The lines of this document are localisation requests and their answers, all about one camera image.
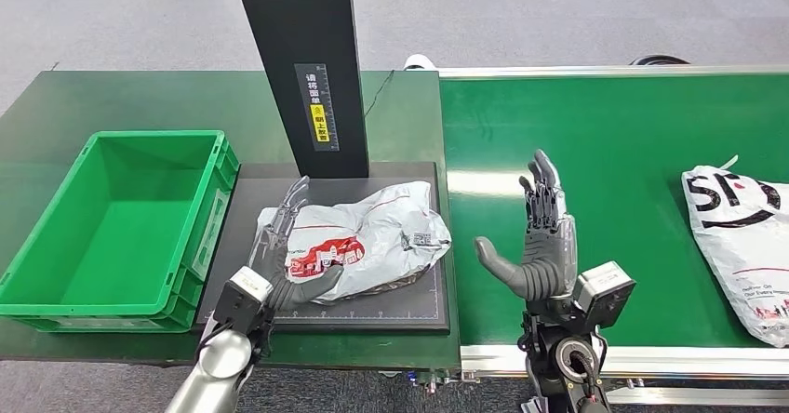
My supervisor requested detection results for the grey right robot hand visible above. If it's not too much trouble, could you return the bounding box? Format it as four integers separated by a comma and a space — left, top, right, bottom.
475, 149, 579, 302

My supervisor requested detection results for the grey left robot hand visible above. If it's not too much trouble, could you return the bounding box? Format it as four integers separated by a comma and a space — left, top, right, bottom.
249, 176, 344, 313

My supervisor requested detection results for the grey package with red print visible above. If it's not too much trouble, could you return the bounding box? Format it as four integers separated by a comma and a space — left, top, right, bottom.
253, 180, 453, 306

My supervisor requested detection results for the black weighing platform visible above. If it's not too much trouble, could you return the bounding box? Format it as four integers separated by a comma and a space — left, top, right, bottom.
196, 161, 452, 336

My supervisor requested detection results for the green plastic basket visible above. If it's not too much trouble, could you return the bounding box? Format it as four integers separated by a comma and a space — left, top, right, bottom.
0, 129, 241, 335

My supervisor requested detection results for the white package with black logo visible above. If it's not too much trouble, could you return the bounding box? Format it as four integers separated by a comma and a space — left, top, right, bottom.
680, 155, 789, 349

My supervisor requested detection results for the green conveyor belt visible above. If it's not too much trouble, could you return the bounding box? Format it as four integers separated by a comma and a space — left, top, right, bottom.
437, 64, 789, 381

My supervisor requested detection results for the grey label with yellow patch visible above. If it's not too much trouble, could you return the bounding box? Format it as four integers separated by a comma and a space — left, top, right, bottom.
293, 62, 341, 153

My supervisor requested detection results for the black scanner column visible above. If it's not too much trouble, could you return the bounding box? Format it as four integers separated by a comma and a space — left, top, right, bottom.
231, 0, 370, 180

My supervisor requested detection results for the small white round object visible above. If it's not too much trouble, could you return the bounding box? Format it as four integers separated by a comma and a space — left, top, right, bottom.
403, 53, 438, 72

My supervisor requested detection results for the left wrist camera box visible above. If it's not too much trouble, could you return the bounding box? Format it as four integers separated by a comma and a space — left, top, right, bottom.
212, 265, 274, 338

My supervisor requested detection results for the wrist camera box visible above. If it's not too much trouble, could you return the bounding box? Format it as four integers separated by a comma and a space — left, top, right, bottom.
212, 265, 274, 338
572, 260, 637, 332

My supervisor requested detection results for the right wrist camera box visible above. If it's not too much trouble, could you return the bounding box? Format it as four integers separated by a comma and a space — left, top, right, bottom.
572, 260, 637, 332

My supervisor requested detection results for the thin black cable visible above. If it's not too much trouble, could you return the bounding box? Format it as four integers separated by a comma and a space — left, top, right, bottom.
363, 69, 396, 119

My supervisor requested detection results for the black cable loop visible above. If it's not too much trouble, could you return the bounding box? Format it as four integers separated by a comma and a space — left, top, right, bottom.
627, 55, 691, 68

